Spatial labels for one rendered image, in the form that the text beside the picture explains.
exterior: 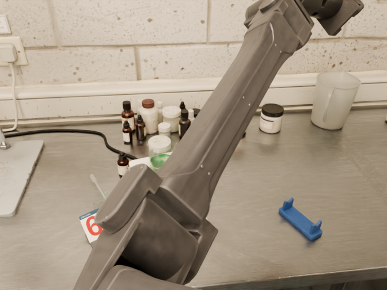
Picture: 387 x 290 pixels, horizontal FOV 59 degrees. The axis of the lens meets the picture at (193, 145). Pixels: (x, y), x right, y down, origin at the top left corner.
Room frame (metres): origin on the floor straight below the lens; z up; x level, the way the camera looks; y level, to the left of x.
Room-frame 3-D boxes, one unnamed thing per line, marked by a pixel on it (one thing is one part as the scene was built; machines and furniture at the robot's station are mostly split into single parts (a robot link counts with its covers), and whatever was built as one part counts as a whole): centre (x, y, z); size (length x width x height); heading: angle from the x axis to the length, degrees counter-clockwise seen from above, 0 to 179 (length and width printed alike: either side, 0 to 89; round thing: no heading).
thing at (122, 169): (0.69, 0.18, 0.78); 0.03 x 0.03 x 0.07
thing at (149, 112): (0.91, 0.14, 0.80); 0.06 x 0.06 x 0.10
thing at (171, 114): (0.92, 0.07, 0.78); 0.06 x 0.06 x 0.07
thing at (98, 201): (0.57, 0.20, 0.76); 0.06 x 0.06 x 0.02
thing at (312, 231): (0.53, -0.24, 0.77); 0.10 x 0.03 x 0.04; 32
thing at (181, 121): (0.87, 0.03, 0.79); 0.04 x 0.04 x 0.09
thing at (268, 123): (0.93, -0.24, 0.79); 0.07 x 0.07 x 0.07
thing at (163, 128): (0.86, 0.09, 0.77); 0.04 x 0.04 x 0.04
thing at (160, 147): (0.59, 0.06, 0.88); 0.07 x 0.06 x 0.08; 104
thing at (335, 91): (0.96, -0.43, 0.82); 0.18 x 0.13 x 0.15; 149
